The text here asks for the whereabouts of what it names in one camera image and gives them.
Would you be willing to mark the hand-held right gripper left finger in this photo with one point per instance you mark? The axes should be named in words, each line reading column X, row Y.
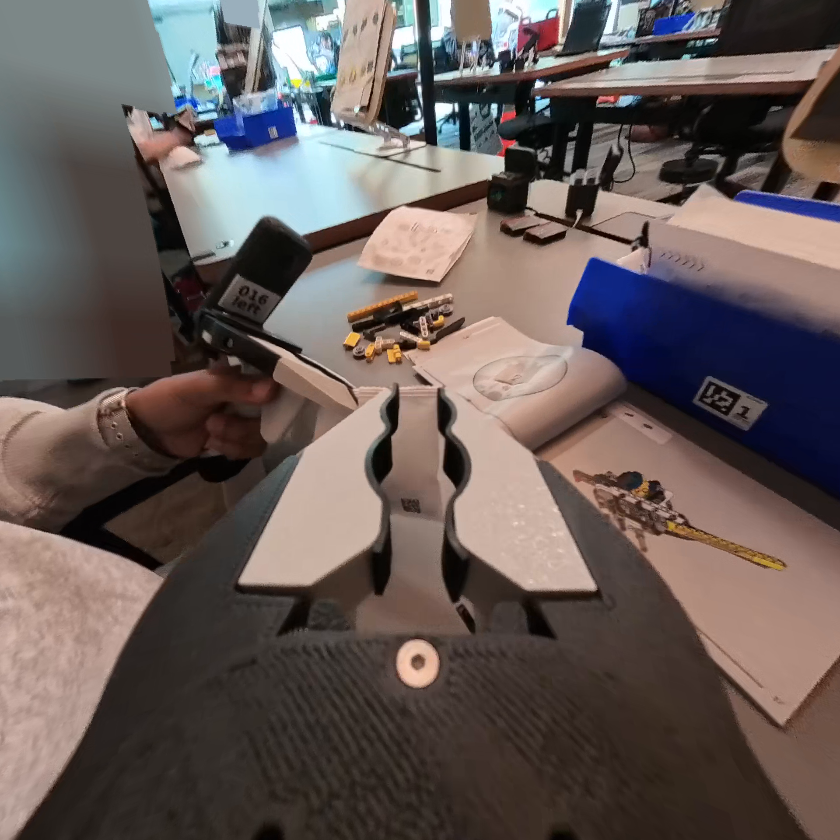
column 321, row 518

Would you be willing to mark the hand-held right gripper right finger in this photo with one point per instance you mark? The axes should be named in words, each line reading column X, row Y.
column 518, row 525

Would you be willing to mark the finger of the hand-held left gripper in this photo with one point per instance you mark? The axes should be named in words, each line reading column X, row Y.
column 308, row 379

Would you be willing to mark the long yellow lego beam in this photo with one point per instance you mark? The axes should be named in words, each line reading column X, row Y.
column 384, row 305

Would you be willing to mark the large printed paper bag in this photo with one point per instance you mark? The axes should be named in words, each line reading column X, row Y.
column 420, row 243

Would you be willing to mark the person's left forearm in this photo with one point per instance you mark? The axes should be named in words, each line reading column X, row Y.
column 52, row 459

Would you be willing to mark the white lego beam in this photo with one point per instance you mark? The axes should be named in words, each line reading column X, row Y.
column 433, row 302

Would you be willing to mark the grey lego sword blade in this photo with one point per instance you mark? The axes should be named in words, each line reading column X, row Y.
column 449, row 328

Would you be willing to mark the lego instruction booklet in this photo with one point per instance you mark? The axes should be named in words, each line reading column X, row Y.
column 722, row 623

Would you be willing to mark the person's left hand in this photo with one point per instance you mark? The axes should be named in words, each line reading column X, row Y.
column 197, row 413

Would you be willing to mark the white table brown edge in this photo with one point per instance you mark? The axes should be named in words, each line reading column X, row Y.
column 295, row 184

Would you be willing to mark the small blue bin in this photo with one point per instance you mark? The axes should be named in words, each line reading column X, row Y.
column 256, row 131

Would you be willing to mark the board on clear stand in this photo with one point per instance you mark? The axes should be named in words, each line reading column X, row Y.
column 364, row 65

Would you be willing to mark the large blue storage bin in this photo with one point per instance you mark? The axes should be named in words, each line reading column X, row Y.
column 656, row 341

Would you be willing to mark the black pole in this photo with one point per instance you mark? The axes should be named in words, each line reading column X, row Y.
column 425, row 65

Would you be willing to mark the person's grey clothed torso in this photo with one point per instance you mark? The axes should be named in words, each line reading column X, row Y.
column 52, row 656

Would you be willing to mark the black power charger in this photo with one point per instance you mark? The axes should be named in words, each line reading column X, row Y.
column 581, row 197

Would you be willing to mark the long grey desk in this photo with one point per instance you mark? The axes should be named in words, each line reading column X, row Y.
column 525, row 69

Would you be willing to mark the red bag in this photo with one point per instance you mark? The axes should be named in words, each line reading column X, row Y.
column 535, row 33

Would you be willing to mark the wooden top desk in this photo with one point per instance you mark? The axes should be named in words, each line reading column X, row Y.
column 682, row 79

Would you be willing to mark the wooden chair back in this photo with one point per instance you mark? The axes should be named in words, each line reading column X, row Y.
column 814, row 131

